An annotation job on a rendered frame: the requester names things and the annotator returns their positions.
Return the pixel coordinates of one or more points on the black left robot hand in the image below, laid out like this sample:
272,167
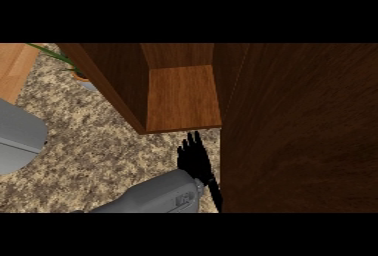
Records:
194,160

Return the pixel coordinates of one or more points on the brown wooden cabinet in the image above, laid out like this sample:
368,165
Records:
182,100

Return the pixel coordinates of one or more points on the dark brown cabinet door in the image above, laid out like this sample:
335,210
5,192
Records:
296,133

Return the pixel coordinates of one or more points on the potted green plant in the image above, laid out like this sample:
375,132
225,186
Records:
81,78

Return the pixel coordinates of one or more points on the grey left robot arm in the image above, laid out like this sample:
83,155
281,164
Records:
148,196

